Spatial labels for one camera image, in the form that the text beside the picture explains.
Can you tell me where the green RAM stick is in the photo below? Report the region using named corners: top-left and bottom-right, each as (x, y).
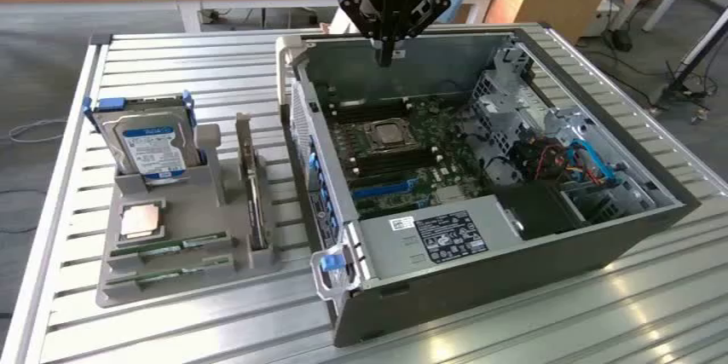
top-left (104, 267), bottom-right (207, 287)
top-left (108, 231), bottom-right (228, 257)

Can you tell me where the white machine cabinet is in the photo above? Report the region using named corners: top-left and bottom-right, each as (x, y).
top-left (580, 0), bottom-right (626, 39)

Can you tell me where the silver CPU chip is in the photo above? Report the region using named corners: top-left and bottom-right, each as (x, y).
top-left (372, 124), bottom-right (408, 146)
top-left (118, 203), bottom-right (166, 240)

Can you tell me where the CPU in motherboard socket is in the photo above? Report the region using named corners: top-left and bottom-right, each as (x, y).
top-left (360, 118), bottom-right (418, 155)

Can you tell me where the black floor device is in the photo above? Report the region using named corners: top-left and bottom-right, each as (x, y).
top-left (600, 27), bottom-right (636, 53)

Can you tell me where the green motherboard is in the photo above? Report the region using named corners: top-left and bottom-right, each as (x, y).
top-left (316, 94), bottom-right (498, 221)

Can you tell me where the blue expansion slot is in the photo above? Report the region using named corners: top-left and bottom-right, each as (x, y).
top-left (350, 178), bottom-right (415, 201)

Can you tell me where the silver chipset heatsink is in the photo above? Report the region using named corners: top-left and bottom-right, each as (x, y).
top-left (435, 187), bottom-right (468, 207)

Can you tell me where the black wheeled stand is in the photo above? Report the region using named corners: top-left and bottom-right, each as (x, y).
top-left (647, 52), bottom-right (716, 126)

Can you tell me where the graphics card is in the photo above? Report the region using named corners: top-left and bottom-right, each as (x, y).
top-left (234, 111), bottom-right (272, 253)

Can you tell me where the grey parts rack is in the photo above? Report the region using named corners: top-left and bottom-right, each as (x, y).
top-left (95, 122), bottom-right (286, 309)

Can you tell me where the grey power supply unit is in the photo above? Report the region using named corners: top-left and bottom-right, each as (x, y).
top-left (344, 195), bottom-right (526, 292)

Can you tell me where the blue case latch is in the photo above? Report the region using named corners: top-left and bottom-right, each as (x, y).
top-left (318, 254), bottom-right (344, 274)

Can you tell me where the black PC case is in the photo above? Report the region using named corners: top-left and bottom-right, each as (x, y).
top-left (275, 21), bottom-right (702, 349)

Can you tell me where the red orange wire bundle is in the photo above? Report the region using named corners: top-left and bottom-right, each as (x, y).
top-left (538, 142), bottom-right (574, 180)

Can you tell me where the blue disk wire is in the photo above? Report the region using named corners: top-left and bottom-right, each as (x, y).
top-left (568, 138), bottom-right (624, 188)

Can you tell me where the hard disk with blue bracket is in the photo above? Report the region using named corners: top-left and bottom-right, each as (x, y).
top-left (82, 90), bottom-right (199, 188)

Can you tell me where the white floor cable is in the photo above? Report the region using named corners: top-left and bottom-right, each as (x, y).
top-left (8, 119), bottom-right (71, 144)

